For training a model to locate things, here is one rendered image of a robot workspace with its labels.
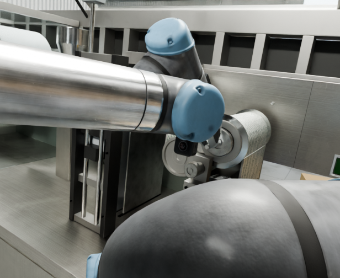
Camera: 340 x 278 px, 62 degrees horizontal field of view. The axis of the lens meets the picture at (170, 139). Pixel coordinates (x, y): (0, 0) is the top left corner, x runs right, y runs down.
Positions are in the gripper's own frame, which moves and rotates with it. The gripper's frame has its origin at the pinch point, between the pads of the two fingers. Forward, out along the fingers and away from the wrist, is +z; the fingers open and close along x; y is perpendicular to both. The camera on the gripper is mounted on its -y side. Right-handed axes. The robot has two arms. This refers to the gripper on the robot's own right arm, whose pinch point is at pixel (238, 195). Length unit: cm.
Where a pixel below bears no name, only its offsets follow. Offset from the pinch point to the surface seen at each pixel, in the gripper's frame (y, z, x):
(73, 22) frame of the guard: 56, 18, 100
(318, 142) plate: 15.4, 28.0, -15.1
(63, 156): -5, 0, 78
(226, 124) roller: 19.7, -6.4, 3.7
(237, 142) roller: 15.8, -6.1, 0.3
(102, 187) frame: -2.7, -18.4, 34.5
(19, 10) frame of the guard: 54, -9, 99
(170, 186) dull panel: -14, 29, 40
